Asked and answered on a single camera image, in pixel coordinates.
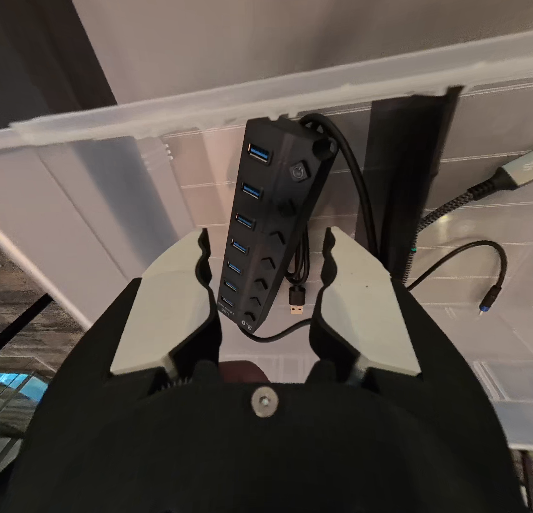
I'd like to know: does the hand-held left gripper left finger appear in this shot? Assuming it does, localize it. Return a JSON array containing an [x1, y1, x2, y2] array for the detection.
[[110, 228, 222, 377]]

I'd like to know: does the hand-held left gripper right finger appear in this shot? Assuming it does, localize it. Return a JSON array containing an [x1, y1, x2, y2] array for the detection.
[[310, 227, 422, 382]]

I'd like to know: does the blue plug usb cable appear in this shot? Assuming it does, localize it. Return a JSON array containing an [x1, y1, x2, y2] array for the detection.
[[406, 239, 508, 316]]

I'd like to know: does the black seven-port USB hub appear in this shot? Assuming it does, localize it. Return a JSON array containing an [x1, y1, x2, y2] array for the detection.
[[240, 112, 378, 344]]

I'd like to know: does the clear plastic organizer box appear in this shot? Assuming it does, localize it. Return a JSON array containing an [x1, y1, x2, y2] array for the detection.
[[0, 30, 533, 452]]

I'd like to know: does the braided usb cable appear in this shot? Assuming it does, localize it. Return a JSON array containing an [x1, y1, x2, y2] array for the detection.
[[392, 150, 533, 290]]

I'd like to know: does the black flat bar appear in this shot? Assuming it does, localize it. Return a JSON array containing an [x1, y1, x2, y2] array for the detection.
[[365, 86, 464, 279]]

